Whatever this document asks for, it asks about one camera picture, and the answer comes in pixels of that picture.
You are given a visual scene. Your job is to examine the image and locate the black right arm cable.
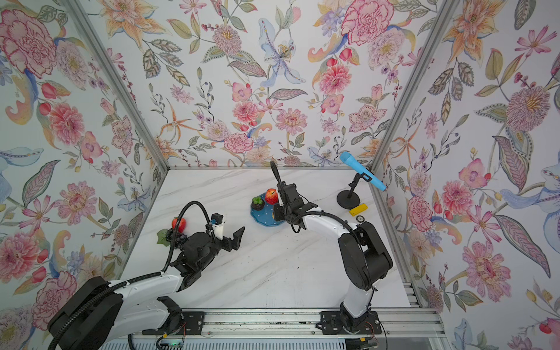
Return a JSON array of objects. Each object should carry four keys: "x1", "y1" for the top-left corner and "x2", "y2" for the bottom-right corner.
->
[{"x1": 270, "y1": 160, "x2": 388, "y2": 350}]

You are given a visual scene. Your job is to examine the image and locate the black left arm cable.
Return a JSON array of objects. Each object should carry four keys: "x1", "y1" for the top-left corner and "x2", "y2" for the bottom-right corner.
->
[{"x1": 47, "y1": 200, "x2": 213, "y2": 350}]

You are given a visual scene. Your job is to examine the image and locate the blue toy microphone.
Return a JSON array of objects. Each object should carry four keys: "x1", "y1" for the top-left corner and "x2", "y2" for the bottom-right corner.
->
[{"x1": 340, "y1": 152, "x2": 386, "y2": 191}]

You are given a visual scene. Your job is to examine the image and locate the blue polka dot plate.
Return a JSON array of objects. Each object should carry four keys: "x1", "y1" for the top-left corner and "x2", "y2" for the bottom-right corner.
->
[{"x1": 250, "y1": 193, "x2": 285, "y2": 227}]

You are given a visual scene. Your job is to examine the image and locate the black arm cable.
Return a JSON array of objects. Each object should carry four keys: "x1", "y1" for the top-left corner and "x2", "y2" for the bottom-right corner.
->
[
  {"x1": 270, "y1": 160, "x2": 388, "y2": 350},
  {"x1": 47, "y1": 200, "x2": 213, "y2": 350}
]

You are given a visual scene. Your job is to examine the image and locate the aluminium corner post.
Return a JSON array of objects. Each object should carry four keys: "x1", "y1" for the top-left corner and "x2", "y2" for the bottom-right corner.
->
[
  {"x1": 61, "y1": 0, "x2": 170, "y2": 175},
  {"x1": 370, "y1": 0, "x2": 456, "y2": 174}
]

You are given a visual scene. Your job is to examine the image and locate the yellow toy block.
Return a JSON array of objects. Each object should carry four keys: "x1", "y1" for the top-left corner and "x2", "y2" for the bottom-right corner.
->
[{"x1": 349, "y1": 204, "x2": 368, "y2": 217}]

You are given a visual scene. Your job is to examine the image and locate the black microphone stand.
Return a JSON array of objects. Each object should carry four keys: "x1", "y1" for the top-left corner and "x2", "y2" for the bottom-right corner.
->
[{"x1": 336, "y1": 174, "x2": 371, "y2": 209}]

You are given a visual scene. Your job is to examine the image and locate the dark purple toy grape bunch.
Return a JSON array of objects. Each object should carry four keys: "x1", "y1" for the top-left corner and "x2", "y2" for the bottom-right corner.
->
[{"x1": 157, "y1": 228, "x2": 188, "y2": 249}]

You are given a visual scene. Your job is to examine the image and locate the aluminium corner post right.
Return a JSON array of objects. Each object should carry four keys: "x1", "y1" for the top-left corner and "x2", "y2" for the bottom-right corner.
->
[{"x1": 370, "y1": 0, "x2": 456, "y2": 174}]

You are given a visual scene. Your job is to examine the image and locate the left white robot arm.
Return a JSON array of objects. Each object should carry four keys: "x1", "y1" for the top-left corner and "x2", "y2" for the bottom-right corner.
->
[{"x1": 48, "y1": 224, "x2": 245, "y2": 349}]

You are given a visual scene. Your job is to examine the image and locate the red yellow toy apple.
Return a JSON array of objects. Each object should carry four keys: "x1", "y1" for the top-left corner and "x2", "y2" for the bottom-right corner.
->
[{"x1": 265, "y1": 188, "x2": 279, "y2": 206}]

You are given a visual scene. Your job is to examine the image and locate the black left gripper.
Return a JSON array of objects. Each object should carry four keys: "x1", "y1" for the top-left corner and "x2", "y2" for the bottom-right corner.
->
[{"x1": 197, "y1": 226, "x2": 246, "y2": 271}]

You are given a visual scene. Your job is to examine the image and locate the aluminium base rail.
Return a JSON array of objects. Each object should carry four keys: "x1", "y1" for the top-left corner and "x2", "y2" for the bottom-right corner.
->
[{"x1": 133, "y1": 308, "x2": 450, "y2": 349}]

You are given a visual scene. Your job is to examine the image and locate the aluminium corner post left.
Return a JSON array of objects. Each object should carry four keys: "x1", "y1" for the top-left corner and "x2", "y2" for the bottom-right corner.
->
[{"x1": 61, "y1": 0, "x2": 170, "y2": 175}]

